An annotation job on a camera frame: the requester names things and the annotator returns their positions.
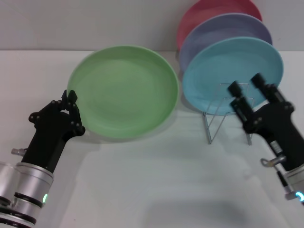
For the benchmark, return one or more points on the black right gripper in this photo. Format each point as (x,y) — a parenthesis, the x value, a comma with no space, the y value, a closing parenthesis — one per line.
(280,128)

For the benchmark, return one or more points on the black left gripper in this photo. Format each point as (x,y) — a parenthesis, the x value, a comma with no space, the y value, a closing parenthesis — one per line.
(52,133)

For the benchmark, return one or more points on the light blue plate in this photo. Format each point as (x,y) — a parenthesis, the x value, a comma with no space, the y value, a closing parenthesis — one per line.
(213,78)

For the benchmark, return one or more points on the red plate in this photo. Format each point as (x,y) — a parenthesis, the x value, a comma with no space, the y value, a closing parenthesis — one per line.
(202,14)

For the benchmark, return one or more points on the purple plate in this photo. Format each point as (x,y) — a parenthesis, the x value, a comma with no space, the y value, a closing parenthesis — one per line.
(213,35)

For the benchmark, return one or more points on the green plate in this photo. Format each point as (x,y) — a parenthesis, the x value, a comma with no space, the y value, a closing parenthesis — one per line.
(126,95)

